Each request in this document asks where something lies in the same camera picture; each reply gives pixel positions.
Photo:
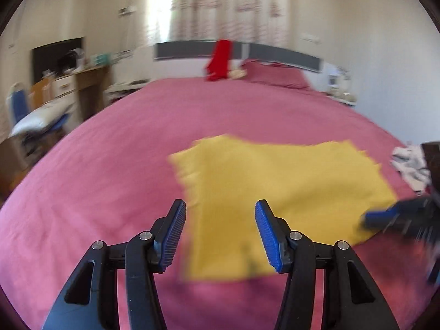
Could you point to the white nightstand with basket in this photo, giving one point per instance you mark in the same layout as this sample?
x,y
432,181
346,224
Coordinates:
x,y
343,101

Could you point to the beige plush toy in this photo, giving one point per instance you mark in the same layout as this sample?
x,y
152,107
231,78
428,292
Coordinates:
x,y
238,74

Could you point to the black television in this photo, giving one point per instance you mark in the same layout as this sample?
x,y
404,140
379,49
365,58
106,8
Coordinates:
x,y
44,62

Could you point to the blue chair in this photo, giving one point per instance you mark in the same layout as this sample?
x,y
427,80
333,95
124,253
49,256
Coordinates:
x,y
19,103

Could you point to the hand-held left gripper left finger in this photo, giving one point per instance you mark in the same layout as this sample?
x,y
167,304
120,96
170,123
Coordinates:
x,y
173,237

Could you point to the beige grey knit sweater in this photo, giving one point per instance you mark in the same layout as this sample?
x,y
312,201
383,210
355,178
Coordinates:
x,y
409,168

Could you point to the bright red garment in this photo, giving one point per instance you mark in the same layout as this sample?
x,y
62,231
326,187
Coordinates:
x,y
220,58

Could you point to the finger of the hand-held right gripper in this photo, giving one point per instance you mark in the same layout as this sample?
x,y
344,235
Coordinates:
x,y
378,217

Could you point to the white drawer cabinet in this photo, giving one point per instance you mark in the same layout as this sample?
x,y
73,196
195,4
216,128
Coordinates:
x,y
63,86

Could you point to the grey white headboard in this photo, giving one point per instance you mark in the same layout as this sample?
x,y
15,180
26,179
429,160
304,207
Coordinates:
x,y
185,50

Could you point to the wooden desk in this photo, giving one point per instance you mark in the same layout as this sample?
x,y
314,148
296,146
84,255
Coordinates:
x,y
92,86

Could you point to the low white nightstand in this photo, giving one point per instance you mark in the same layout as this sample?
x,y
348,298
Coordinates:
x,y
120,89

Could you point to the yellow sweater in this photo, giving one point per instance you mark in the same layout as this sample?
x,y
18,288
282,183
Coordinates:
x,y
275,178

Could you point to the small white bedside device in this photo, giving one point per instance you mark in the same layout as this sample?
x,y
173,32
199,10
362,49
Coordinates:
x,y
332,80

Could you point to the white wall power strip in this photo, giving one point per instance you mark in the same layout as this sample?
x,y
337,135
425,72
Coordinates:
x,y
125,11

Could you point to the pink bed cover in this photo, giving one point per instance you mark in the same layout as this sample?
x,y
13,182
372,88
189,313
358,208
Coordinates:
x,y
120,161

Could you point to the white patterned curtain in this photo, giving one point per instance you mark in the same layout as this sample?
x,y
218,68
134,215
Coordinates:
x,y
223,7

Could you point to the pink pillow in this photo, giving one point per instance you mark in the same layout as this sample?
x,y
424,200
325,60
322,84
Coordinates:
x,y
275,74

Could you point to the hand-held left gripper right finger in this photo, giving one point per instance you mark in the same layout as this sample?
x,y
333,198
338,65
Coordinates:
x,y
268,237

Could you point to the white pillow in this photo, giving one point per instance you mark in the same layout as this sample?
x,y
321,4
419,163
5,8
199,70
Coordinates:
x,y
37,118

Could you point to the white wall switch panel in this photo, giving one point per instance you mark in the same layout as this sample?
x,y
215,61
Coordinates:
x,y
310,38

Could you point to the teal box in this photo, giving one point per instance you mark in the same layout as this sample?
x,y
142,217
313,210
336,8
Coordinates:
x,y
100,59

